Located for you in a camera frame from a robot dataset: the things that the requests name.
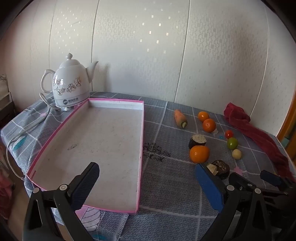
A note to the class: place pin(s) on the carrot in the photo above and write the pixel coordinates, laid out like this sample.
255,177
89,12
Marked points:
180,117

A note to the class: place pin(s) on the wooden door frame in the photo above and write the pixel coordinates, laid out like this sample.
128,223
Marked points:
286,120

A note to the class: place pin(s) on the small round potato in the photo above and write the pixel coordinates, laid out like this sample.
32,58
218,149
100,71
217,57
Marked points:
236,154

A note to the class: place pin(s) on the white bedside cabinet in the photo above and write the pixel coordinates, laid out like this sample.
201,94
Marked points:
5,99

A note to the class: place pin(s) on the white floral electric kettle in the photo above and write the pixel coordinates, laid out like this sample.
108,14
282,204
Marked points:
69,85

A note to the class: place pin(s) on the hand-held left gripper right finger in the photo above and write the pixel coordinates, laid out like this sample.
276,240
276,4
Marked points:
209,187

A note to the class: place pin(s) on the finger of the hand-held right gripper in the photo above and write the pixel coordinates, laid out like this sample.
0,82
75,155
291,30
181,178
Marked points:
270,178
241,182

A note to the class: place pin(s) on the grey checked tablecloth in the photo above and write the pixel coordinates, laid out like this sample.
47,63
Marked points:
166,185

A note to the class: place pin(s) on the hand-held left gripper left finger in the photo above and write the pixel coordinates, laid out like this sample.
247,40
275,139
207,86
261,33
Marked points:
85,183

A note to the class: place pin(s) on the mandarin orange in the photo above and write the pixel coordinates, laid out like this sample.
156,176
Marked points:
203,116
199,154
209,125

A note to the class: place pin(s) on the pink-edged white cardboard box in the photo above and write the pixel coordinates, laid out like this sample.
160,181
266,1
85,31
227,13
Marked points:
92,139

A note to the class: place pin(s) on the dark cylinder with grainy top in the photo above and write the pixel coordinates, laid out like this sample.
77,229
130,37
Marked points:
197,141

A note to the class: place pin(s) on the red cherry tomato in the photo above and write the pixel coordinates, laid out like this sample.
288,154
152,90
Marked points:
229,134

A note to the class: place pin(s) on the dark red towel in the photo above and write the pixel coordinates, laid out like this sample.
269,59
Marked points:
252,132

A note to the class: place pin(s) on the green tomato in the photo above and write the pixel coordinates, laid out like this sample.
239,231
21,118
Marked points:
232,143

